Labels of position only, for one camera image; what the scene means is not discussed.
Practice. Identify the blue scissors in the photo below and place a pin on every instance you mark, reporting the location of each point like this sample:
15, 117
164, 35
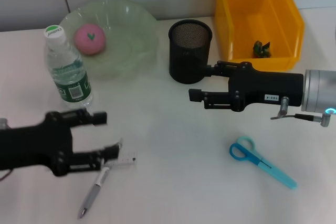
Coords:
275, 174

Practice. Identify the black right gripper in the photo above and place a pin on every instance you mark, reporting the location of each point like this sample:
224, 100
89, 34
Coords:
262, 87

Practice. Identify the green plastic wrapper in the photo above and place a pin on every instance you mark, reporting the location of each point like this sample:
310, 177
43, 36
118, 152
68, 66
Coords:
262, 49

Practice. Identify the yellow plastic bin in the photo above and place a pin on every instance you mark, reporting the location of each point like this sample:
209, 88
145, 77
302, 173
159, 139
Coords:
262, 19

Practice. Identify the pink peach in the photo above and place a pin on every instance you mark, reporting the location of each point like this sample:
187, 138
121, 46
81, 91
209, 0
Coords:
88, 44

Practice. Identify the black mesh pen holder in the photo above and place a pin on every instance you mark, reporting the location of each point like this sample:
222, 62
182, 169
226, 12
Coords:
187, 61

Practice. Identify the clear plastic water bottle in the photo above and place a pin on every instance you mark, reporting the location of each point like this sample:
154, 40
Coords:
68, 77

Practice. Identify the clear plastic ruler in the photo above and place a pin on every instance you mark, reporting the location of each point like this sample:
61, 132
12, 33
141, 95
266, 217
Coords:
128, 159

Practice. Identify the green glass fruit bowl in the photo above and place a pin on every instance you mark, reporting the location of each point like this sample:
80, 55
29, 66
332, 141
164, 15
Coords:
126, 51

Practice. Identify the right gripper metal plug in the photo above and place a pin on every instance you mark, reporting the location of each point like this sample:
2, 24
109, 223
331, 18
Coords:
284, 104

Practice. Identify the gripper metal plug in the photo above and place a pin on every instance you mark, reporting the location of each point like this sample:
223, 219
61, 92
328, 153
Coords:
3, 123
284, 104

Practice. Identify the left gripper metal plug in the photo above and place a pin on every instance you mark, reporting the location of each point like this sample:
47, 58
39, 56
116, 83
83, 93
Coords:
3, 123

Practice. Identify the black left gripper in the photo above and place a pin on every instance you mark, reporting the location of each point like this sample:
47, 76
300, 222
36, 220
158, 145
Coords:
31, 145

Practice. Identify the grey white ballpoint pen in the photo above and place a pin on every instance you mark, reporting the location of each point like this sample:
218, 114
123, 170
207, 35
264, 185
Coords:
92, 195

